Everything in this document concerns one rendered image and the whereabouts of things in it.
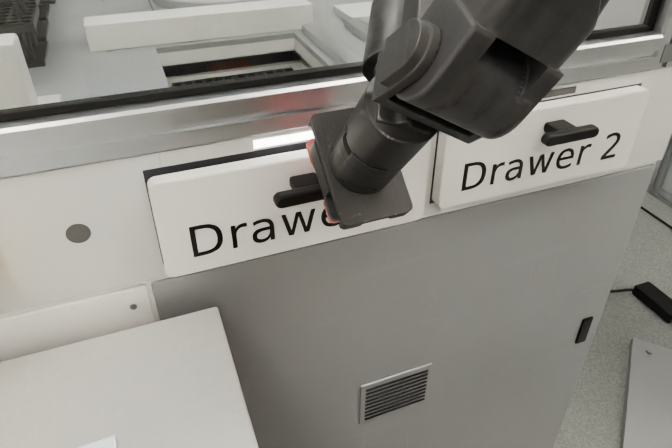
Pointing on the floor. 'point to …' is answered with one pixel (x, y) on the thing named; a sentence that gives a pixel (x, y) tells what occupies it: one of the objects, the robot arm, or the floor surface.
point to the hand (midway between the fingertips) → (336, 196)
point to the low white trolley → (130, 390)
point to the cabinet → (399, 321)
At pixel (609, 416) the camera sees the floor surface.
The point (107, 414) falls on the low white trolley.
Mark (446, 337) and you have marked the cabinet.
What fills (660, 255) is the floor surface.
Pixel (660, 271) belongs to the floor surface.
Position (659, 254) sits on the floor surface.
